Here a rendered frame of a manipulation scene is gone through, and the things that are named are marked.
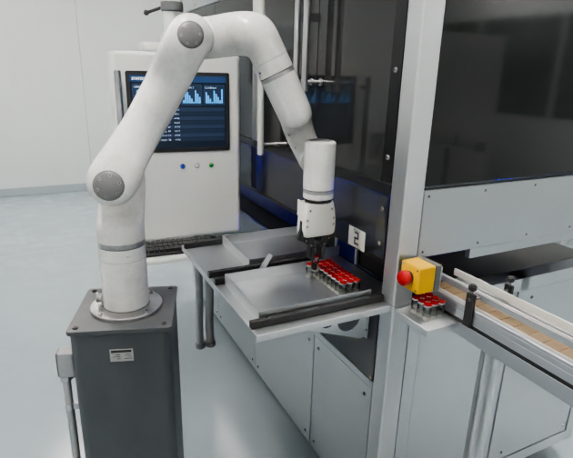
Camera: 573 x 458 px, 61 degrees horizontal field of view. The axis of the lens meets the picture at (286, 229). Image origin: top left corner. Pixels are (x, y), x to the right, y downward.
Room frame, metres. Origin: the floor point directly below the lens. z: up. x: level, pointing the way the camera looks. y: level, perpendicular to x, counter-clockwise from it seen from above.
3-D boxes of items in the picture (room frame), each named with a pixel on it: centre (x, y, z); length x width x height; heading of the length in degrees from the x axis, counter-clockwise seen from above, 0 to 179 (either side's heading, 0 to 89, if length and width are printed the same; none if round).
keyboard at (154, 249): (1.84, 0.40, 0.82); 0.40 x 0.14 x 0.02; 113
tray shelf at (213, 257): (1.46, 0.01, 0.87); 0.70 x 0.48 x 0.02; 27
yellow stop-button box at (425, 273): (1.17, -0.35, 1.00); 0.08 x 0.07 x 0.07; 117
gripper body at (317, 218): (1.30, -0.08, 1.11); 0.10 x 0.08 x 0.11; 116
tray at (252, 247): (1.64, 0.02, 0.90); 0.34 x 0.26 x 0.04; 117
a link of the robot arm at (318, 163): (1.30, -0.08, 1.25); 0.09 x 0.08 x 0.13; 9
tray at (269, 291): (1.29, -0.03, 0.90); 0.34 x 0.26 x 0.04; 116
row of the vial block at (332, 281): (1.34, -0.13, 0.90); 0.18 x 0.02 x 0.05; 26
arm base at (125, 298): (1.21, 0.43, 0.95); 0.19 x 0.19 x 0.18
